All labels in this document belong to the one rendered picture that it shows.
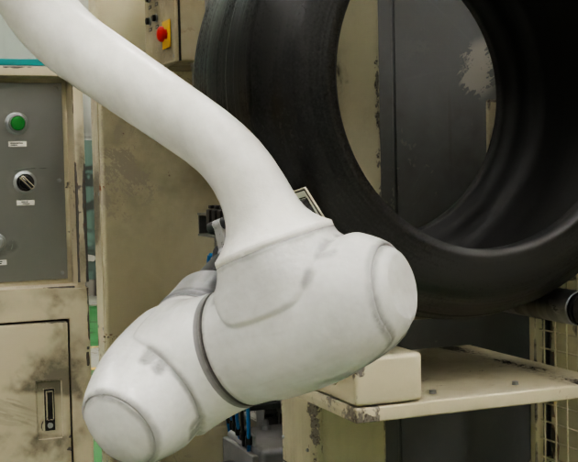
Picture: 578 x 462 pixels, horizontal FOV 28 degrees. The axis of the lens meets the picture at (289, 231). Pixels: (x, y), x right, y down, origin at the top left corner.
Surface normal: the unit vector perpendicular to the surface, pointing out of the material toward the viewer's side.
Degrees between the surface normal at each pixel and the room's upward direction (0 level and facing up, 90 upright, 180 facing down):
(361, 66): 90
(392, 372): 90
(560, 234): 99
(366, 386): 90
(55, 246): 90
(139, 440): 116
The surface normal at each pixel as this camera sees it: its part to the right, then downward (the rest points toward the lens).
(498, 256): 0.38, 0.22
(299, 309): -0.47, -0.05
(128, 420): -0.28, 0.36
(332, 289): -0.27, -0.18
